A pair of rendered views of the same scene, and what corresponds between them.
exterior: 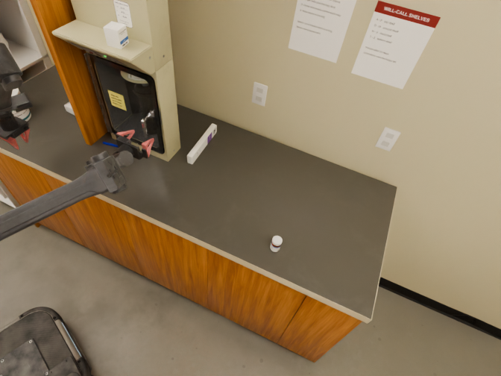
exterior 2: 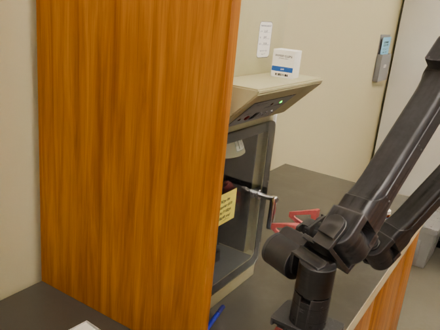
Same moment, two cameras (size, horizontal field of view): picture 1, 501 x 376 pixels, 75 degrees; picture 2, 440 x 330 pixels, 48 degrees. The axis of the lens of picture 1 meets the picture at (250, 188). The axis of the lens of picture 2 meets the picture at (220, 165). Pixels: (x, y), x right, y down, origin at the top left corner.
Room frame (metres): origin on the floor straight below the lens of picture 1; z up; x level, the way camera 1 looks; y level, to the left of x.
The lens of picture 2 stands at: (0.85, 1.63, 1.65)
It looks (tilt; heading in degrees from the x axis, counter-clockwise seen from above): 18 degrees down; 284
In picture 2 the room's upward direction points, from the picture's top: 6 degrees clockwise
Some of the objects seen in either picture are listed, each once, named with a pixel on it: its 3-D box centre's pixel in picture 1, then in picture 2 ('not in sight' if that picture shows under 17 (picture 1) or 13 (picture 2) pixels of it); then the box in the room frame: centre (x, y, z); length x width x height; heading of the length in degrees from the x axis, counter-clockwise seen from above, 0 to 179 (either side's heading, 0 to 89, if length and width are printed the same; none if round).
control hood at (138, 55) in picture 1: (105, 52); (268, 101); (1.02, 0.57, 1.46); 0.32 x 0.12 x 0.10; 73
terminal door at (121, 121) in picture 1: (129, 108); (235, 209); (1.07, 0.56, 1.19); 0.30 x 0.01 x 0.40; 72
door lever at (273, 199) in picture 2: (147, 125); (266, 209); (1.01, 0.46, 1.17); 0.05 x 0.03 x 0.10; 162
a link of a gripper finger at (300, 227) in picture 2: (129, 138); (290, 230); (0.93, 0.52, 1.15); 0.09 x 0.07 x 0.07; 161
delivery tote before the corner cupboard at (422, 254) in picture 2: not in sight; (397, 229); (0.34, -2.05, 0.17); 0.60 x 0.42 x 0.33; 161
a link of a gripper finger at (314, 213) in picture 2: (143, 145); (302, 221); (0.91, 0.45, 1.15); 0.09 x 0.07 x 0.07; 161
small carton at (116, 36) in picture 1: (116, 35); (286, 63); (1.00, 0.51, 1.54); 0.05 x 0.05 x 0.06; 80
